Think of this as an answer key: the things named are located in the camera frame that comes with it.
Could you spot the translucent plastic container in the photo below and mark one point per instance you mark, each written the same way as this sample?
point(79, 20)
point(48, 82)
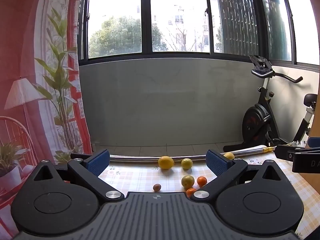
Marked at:
point(297, 143)

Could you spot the printed plant curtain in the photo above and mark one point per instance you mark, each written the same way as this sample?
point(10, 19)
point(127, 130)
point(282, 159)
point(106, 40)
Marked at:
point(25, 55)

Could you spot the greenish yellow citrus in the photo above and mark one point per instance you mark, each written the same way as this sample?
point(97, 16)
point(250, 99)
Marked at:
point(187, 182)

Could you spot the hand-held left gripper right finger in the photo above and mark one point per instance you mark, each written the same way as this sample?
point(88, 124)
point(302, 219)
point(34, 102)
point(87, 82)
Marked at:
point(218, 163)

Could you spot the small greenish yellow lemon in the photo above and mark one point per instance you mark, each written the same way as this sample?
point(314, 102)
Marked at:
point(186, 163)

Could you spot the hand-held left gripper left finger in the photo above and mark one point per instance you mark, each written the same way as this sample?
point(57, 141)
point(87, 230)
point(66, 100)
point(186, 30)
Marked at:
point(98, 162)

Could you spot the orange tangerine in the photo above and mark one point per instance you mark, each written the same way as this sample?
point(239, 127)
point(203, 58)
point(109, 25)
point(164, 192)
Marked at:
point(191, 192)
point(202, 181)

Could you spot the small brown longan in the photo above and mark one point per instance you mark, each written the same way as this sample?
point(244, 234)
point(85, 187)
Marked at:
point(157, 187)

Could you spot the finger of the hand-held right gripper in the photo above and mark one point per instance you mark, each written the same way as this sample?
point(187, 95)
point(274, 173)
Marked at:
point(283, 152)
point(315, 142)

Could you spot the wooden cabinet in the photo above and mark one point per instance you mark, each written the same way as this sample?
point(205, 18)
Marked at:
point(315, 181)

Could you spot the black exercise bike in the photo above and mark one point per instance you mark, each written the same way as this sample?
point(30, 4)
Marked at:
point(257, 122)

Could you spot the large yellow lemon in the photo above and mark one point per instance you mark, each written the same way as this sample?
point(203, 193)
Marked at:
point(166, 162)

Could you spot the checkered floral tablecloth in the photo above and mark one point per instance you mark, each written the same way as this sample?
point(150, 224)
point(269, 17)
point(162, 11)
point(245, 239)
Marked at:
point(140, 177)

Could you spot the metal window grille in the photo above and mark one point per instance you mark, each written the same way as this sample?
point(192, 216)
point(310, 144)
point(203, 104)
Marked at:
point(237, 17)

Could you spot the telescopic metal pole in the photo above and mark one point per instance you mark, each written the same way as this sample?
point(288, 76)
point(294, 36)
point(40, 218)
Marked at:
point(140, 158)

